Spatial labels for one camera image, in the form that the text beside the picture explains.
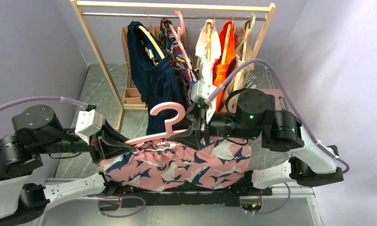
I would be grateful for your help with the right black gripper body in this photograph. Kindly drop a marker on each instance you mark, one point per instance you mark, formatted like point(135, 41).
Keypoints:
point(223, 124)

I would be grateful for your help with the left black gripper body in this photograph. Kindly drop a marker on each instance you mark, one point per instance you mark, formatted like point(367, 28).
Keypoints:
point(93, 146)

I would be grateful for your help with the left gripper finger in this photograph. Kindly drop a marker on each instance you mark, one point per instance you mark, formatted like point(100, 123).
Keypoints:
point(108, 147)
point(111, 136)

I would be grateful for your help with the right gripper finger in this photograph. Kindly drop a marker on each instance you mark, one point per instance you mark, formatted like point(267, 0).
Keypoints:
point(194, 113)
point(191, 138)

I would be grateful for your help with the pink patterned shorts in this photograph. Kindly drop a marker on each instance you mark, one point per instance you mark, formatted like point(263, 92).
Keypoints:
point(161, 164)

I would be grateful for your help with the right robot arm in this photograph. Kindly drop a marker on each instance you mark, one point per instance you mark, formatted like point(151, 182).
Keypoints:
point(310, 164)

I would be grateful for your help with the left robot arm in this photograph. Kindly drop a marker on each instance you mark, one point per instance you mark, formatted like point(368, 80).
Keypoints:
point(38, 131)

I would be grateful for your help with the orange shorts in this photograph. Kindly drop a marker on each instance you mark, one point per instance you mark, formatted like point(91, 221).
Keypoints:
point(220, 70)

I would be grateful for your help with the yellow hanger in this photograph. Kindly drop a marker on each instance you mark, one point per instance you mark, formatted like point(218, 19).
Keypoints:
point(152, 40)

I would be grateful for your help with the wooden hanger in white garment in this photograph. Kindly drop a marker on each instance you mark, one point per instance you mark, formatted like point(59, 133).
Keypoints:
point(209, 32)

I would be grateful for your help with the wooden hanger in orange shorts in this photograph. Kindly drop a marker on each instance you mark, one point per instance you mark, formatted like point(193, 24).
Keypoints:
point(226, 43)

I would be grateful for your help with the wooden hanger in beige garment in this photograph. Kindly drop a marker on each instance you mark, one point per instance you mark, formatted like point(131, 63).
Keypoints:
point(243, 52)

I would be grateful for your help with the colourful patterned garment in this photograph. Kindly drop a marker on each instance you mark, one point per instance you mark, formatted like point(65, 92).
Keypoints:
point(186, 73)

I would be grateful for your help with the navy blue garment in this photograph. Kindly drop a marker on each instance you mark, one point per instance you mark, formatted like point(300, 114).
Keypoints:
point(157, 81)

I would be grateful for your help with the pink clipboard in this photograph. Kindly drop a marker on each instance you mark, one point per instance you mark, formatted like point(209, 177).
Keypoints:
point(278, 95)

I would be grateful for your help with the white garment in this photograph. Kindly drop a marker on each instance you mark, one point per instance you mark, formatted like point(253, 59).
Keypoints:
point(206, 68)

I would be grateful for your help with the beige garment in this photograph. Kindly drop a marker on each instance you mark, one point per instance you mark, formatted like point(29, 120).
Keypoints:
point(232, 67)

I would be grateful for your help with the metal hanging rod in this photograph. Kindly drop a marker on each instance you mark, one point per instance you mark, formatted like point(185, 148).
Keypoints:
point(163, 16)

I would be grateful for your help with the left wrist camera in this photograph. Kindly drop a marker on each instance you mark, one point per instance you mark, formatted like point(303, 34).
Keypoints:
point(88, 123)

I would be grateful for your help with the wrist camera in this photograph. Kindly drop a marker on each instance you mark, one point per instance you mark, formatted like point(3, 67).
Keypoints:
point(203, 89)
point(88, 123)

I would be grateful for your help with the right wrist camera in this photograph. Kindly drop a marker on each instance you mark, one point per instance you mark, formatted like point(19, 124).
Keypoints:
point(203, 89)

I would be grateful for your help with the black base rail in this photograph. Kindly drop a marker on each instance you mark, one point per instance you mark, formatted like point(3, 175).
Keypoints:
point(189, 194)

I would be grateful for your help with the wooden clothes rack frame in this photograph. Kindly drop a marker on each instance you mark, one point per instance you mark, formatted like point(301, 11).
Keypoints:
point(263, 14)

